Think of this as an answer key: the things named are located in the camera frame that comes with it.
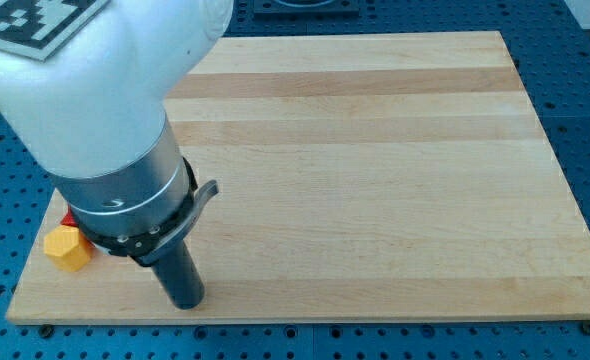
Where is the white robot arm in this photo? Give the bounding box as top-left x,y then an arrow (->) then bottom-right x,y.
0,0 -> 234,237

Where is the wooden board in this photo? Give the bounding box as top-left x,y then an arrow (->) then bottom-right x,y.
6,31 -> 590,325

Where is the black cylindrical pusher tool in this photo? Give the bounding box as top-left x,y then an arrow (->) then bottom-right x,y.
152,241 -> 205,309

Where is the black clamp with lever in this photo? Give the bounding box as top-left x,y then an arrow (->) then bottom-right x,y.
71,160 -> 219,267

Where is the red block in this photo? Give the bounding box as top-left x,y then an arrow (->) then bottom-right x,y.
60,207 -> 78,228

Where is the yellow hexagon block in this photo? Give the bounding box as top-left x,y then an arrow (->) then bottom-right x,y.
43,225 -> 94,272

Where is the black white fiducial marker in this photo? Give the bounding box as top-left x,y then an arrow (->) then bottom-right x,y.
0,0 -> 109,61

